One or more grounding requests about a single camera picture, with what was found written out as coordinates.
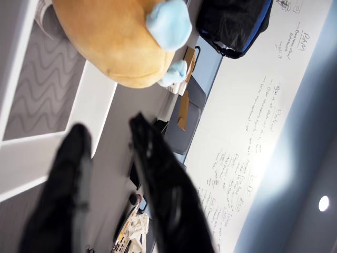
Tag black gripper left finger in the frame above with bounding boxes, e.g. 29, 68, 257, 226
19, 123, 94, 253

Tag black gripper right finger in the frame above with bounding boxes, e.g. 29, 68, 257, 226
128, 112, 221, 253

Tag tan plush bear blue paws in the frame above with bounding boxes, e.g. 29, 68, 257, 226
49, 0, 194, 89

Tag small white tray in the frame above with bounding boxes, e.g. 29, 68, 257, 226
0, 0, 118, 203

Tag crumpled white paper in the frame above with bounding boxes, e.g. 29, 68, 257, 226
126, 213, 151, 253

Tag black open tray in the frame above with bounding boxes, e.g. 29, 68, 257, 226
128, 118, 169, 190

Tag plate with small parts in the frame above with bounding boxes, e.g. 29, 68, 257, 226
113, 205, 140, 253

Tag dark grey chair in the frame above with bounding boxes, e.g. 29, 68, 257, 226
164, 75, 206, 156

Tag flat brown cardboard piece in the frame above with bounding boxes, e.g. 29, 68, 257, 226
177, 89, 191, 132

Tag white pill bottle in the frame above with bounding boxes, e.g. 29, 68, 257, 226
168, 81, 188, 96

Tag whiteboard with handwriting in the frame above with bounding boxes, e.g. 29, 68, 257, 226
184, 0, 337, 253

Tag round ceiling light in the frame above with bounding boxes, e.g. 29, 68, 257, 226
318, 195, 330, 212

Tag black bag blue trim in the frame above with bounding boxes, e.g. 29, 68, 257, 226
196, 0, 274, 59

